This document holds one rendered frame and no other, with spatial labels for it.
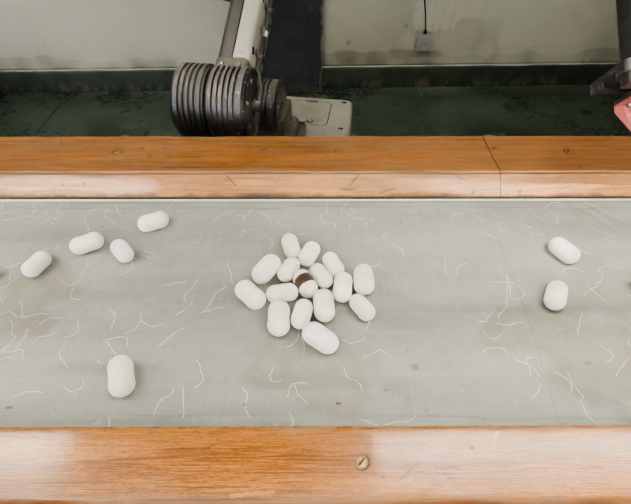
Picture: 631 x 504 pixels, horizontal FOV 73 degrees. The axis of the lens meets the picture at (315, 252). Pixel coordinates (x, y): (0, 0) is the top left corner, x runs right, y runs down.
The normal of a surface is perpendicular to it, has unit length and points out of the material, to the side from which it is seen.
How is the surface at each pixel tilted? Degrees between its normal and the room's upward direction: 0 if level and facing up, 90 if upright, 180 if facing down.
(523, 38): 89
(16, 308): 0
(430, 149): 0
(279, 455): 0
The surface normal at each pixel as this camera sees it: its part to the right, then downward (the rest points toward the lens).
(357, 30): 0.04, 0.71
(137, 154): 0.00, -0.70
